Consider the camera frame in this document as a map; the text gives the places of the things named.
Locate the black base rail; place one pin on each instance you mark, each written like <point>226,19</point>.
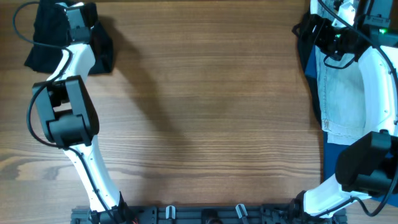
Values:
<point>264,214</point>

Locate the light blue denim shorts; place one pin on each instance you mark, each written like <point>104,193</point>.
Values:
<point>341,96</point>

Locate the black shorts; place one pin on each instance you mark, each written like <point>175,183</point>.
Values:
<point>52,27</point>

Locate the blue cloth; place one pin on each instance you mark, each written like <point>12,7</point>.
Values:
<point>332,161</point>

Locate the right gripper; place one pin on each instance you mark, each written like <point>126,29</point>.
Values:
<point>323,25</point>

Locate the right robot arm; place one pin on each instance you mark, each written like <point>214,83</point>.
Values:
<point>368,165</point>

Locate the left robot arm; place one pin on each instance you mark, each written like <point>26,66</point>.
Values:
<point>68,116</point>

